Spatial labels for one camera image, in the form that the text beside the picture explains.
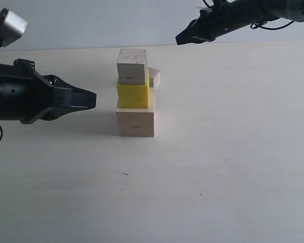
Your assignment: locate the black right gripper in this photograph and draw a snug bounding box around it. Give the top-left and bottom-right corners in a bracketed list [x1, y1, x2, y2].
[175, 10, 233, 45]

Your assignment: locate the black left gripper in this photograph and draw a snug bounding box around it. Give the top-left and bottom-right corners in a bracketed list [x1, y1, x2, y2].
[0, 59, 96, 124]

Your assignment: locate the small wooden cube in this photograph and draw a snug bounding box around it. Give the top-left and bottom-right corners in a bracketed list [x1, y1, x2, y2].
[148, 67, 161, 88]

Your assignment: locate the yellow cube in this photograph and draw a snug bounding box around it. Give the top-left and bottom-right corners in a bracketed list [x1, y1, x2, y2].
[117, 69, 150, 108]

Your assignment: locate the large wooden cube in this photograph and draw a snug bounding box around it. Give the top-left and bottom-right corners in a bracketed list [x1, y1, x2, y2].
[116, 97, 156, 137]

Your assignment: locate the medium wooden cube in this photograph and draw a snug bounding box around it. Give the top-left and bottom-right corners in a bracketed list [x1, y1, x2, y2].
[117, 48, 147, 85]

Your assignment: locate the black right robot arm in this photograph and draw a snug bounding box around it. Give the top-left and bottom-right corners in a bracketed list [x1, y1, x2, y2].
[175, 0, 304, 45]

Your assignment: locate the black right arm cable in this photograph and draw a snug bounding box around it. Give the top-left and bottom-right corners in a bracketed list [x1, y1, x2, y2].
[250, 20, 294, 30]

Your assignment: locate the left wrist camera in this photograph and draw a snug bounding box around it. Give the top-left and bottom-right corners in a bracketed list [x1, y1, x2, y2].
[0, 8, 28, 48]

